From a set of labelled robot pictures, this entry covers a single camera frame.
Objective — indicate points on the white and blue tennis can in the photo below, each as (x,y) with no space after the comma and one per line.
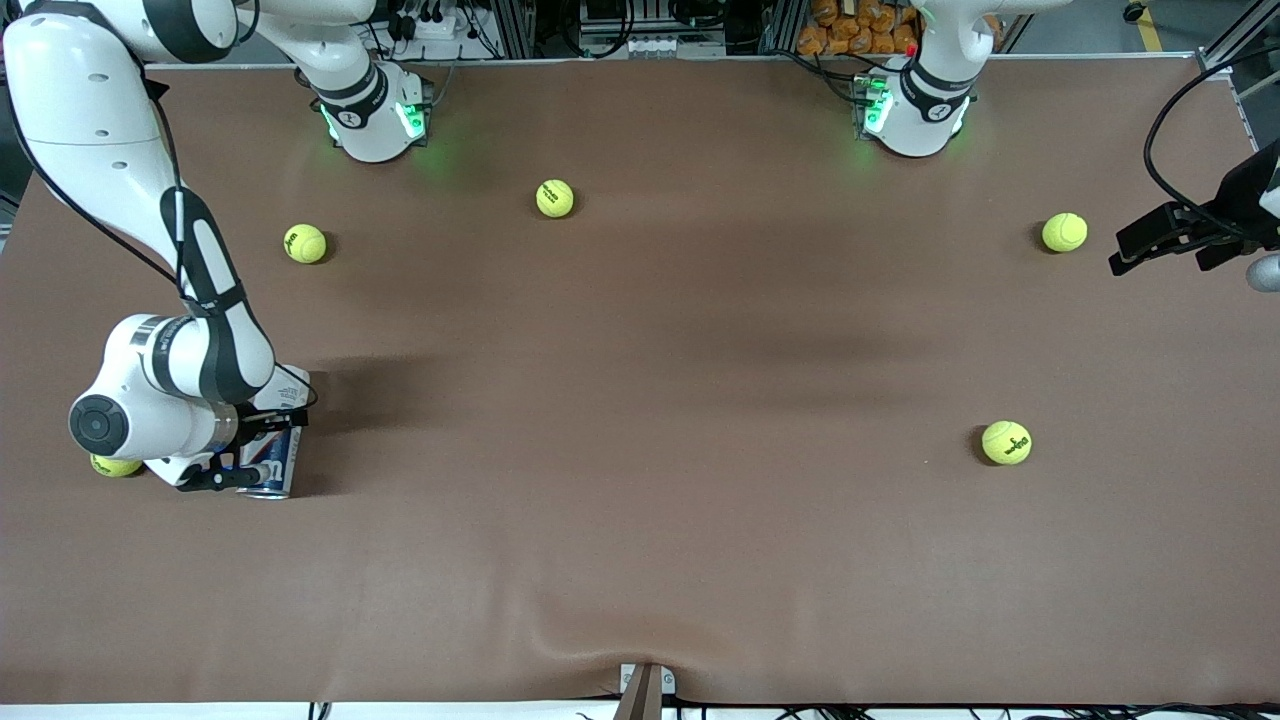
(282,470)

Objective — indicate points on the brown table mat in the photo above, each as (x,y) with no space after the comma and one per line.
(640,520)

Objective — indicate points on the yellow tennis ball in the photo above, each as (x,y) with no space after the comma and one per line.
(305,243)
(112,467)
(555,198)
(1064,232)
(1006,442)

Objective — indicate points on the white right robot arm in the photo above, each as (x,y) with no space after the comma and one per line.
(110,150)

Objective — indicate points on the white power strip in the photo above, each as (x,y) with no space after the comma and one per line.
(428,24)

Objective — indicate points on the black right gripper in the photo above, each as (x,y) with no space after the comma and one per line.
(256,428)

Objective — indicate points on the pile of orange objects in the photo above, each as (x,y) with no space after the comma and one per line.
(860,25)

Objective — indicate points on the white terminal block row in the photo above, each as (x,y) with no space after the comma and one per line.
(650,46)

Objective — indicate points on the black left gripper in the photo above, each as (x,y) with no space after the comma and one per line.
(1243,196)

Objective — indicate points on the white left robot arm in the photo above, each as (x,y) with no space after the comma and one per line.
(930,100)

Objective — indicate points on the metal table edge bracket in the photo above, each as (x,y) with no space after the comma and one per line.
(646,690)

